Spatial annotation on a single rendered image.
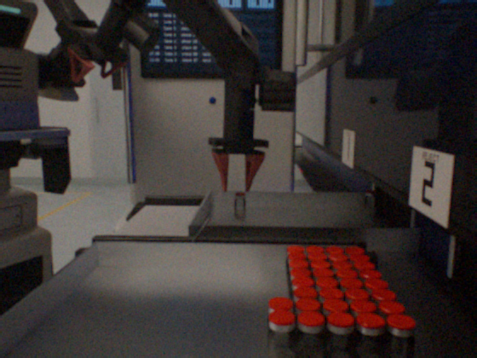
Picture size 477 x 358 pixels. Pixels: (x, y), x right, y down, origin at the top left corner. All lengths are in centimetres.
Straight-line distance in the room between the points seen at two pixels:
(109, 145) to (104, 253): 558
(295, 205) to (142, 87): 58
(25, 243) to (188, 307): 66
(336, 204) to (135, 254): 47
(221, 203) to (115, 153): 529
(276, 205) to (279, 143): 39
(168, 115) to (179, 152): 11
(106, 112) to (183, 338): 578
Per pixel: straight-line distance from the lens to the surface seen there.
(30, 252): 107
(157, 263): 56
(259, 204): 87
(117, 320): 44
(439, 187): 39
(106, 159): 617
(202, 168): 122
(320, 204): 88
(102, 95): 613
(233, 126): 73
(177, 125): 121
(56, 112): 641
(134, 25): 98
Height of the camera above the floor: 109
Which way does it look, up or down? 10 degrees down
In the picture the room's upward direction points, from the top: straight up
